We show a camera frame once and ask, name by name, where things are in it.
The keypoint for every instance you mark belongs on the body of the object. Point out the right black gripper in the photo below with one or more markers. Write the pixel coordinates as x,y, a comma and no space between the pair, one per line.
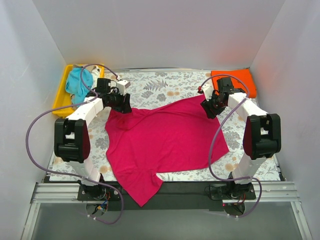
210,109

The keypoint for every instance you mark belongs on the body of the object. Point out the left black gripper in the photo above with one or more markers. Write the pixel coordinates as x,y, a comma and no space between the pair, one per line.
124,104

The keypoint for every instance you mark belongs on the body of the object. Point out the magenta t shirt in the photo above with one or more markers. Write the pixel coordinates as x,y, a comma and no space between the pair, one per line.
172,138

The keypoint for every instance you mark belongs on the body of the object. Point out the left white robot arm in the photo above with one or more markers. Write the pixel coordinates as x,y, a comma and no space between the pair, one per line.
71,136

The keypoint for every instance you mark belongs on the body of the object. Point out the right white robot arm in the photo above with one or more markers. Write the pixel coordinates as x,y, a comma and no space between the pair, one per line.
261,139

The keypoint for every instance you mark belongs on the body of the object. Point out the floral table mat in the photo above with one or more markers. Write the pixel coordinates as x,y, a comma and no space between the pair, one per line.
153,89

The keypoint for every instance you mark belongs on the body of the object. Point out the white t shirt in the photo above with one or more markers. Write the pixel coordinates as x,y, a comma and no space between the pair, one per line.
96,72

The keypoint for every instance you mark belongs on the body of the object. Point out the beige t shirt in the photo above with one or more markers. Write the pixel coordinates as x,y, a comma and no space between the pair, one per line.
89,68

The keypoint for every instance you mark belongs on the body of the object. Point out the light blue t shirt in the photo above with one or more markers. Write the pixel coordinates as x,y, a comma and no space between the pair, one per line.
74,85

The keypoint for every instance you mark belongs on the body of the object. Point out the yellow plastic tray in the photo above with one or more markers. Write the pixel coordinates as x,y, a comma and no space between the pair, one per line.
63,98

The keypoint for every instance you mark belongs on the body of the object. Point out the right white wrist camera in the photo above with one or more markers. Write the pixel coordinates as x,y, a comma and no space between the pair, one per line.
206,90

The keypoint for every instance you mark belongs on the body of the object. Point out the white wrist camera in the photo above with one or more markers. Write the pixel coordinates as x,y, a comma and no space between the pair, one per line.
206,90
122,86

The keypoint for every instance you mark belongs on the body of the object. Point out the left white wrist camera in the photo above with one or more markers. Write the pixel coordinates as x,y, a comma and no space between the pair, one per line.
122,86

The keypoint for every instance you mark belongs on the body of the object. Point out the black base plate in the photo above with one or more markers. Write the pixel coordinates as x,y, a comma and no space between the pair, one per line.
179,195

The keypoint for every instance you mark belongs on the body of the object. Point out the aluminium rail frame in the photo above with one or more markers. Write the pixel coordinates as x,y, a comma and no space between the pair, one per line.
268,191

